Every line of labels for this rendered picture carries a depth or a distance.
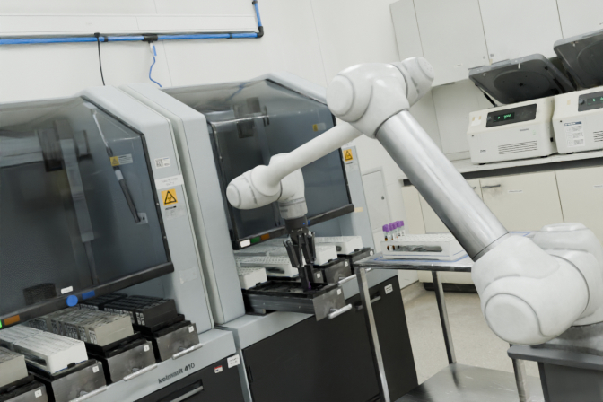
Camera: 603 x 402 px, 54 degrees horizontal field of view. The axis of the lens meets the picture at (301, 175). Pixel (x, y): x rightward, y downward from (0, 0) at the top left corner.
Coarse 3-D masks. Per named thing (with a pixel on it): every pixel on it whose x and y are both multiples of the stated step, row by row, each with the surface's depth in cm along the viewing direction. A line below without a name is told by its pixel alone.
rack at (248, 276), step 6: (240, 270) 220; (246, 270) 217; (252, 270) 215; (258, 270) 213; (264, 270) 215; (240, 276) 210; (246, 276) 209; (252, 276) 211; (258, 276) 213; (264, 276) 215; (240, 282) 211; (246, 282) 209; (252, 282) 211; (246, 288) 209
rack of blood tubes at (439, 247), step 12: (396, 240) 208; (408, 240) 204; (420, 240) 199; (432, 240) 195; (444, 240) 191; (456, 240) 192; (384, 252) 211; (396, 252) 207; (408, 252) 203; (420, 252) 199; (432, 252) 196; (444, 252) 192; (456, 252) 192
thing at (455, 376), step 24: (360, 264) 213; (384, 264) 204; (408, 264) 196; (432, 264) 190; (456, 264) 184; (360, 288) 215; (384, 384) 217; (432, 384) 228; (456, 384) 224; (480, 384) 220; (504, 384) 216; (528, 384) 174
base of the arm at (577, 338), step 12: (600, 324) 133; (564, 336) 136; (576, 336) 134; (588, 336) 133; (600, 336) 133; (552, 348) 138; (564, 348) 136; (576, 348) 134; (588, 348) 132; (600, 348) 129
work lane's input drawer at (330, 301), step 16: (256, 288) 210; (272, 288) 208; (288, 288) 204; (304, 288) 199; (320, 288) 189; (336, 288) 190; (256, 304) 204; (272, 304) 197; (288, 304) 191; (304, 304) 185; (320, 304) 184; (336, 304) 189
